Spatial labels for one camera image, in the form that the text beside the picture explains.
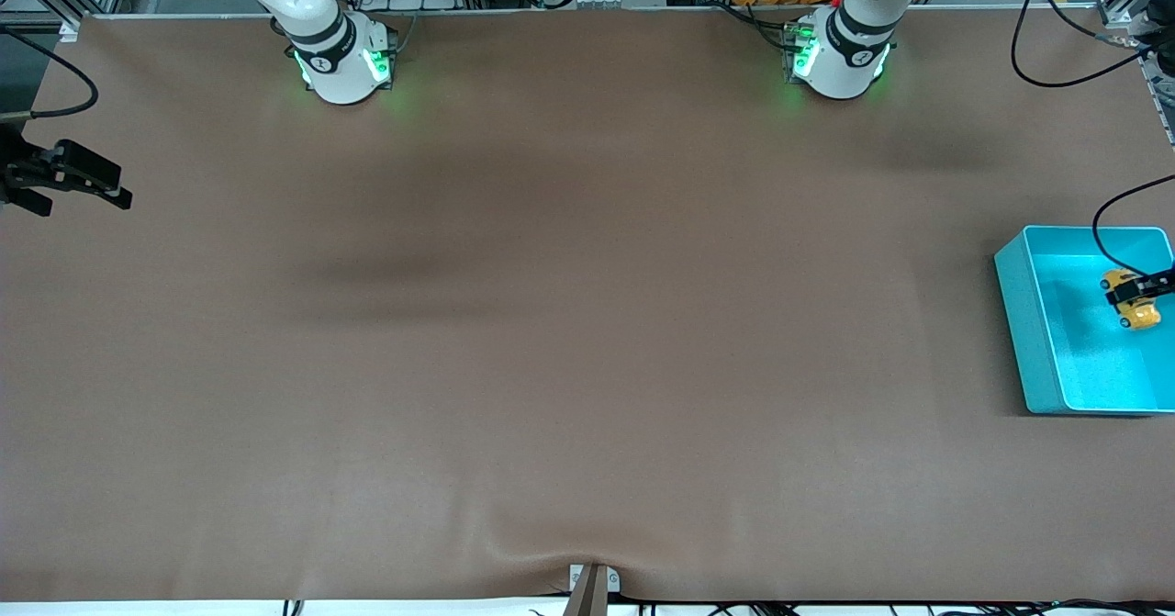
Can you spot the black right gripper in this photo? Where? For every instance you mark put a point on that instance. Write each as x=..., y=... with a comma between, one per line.
x=13, y=171

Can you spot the yellow toy beetle car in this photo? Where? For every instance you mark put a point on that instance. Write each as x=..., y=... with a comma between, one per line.
x=1143, y=316

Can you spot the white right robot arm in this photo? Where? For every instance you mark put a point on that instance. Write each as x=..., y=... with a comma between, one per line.
x=340, y=56

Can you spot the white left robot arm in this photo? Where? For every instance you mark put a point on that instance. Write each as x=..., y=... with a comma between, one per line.
x=849, y=56

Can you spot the teal plastic storage bin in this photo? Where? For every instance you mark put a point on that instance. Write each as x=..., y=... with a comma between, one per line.
x=1065, y=359

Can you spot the brown table mat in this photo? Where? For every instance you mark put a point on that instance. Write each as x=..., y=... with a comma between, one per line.
x=587, y=230

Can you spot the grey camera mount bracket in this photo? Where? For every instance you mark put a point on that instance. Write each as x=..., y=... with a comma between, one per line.
x=593, y=590

